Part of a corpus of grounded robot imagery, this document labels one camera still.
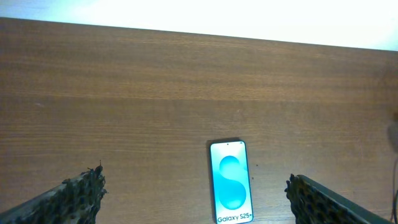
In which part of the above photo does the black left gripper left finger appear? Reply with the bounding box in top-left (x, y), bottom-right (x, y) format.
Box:
top-left (1, 165), bottom-right (108, 224)

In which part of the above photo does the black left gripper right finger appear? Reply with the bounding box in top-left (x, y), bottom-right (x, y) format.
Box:
top-left (284, 174), bottom-right (394, 224)

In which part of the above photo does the blue Galaxy smartphone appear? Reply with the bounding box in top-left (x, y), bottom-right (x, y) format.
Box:
top-left (209, 140), bottom-right (254, 224)

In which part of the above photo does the black charger cable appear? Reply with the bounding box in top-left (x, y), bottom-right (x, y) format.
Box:
top-left (390, 158), bottom-right (398, 222)

